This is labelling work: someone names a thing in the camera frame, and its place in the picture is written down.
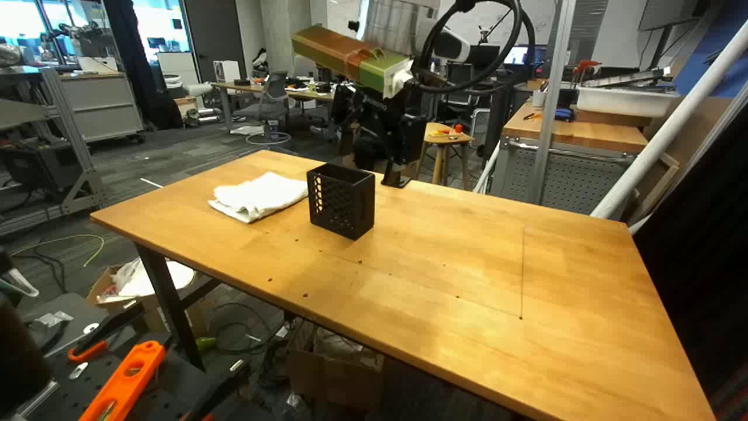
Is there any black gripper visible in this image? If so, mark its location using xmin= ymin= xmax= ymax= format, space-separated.
xmin=333 ymin=76 xmax=428 ymax=176

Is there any black perforated basket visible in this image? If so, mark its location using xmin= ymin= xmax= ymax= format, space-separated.
xmin=304 ymin=162 xmax=378 ymax=243

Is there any white towel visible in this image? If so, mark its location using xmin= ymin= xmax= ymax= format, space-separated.
xmin=206 ymin=171 xmax=311 ymax=227

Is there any black pole stand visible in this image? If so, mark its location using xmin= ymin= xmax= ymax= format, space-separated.
xmin=380 ymin=165 xmax=415 ymax=189

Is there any round wooden stool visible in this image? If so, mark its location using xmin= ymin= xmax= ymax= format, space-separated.
xmin=420 ymin=119 xmax=473 ymax=186

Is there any computer monitor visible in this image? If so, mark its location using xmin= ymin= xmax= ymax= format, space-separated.
xmin=499 ymin=41 xmax=550 ymax=67

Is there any grey perforated panel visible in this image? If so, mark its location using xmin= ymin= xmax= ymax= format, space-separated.
xmin=473 ymin=137 xmax=638 ymax=218

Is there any wooden top workbench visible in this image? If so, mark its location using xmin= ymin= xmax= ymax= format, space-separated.
xmin=499 ymin=100 xmax=651 ymax=155

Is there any brown cardboard box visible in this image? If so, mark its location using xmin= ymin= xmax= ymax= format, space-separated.
xmin=288 ymin=324 xmax=387 ymax=416

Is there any white plastic bag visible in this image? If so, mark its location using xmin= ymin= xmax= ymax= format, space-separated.
xmin=91 ymin=254 xmax=196 ymax=307

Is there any black column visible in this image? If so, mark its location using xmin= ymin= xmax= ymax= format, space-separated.
xmin=102 ymin=0 xmax=169 ymax=130

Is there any grey cabinet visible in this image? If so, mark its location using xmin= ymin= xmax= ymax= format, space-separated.
xmin=58 ymin=69 xmax=147 ymax=145

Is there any white slanted beam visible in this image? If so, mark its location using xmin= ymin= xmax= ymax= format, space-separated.
xmin=588 ymin=19 xmax=748 ymax=236

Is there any orange tool on floor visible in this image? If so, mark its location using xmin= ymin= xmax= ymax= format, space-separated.
xmin=76 ymin=340 xmax=169 ymax=421

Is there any grey metal shelf rack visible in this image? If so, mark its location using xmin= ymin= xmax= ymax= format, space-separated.
xmin=0 ymin=65 xmax=108 ymax=236

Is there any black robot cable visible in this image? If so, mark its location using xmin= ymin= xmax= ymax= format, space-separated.
xmin=408 ymin=0 xmax=540 ymax=99

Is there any tan green wrist camera box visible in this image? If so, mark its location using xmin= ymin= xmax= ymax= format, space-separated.
xmin=290 ymin=23 xmax=415 ymax=100

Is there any white vertical post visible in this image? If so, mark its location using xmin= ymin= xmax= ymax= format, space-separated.
xmin=531 ymin=0 xmax=580 ymax=205

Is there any blue wall panel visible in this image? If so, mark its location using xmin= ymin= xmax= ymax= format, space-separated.
xmin=672 ymin=0 xmax=748 ymax=100

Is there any orange handled tool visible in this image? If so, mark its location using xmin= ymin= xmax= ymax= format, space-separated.
xmin=65 ymin=307 xmax=147 ymax=368

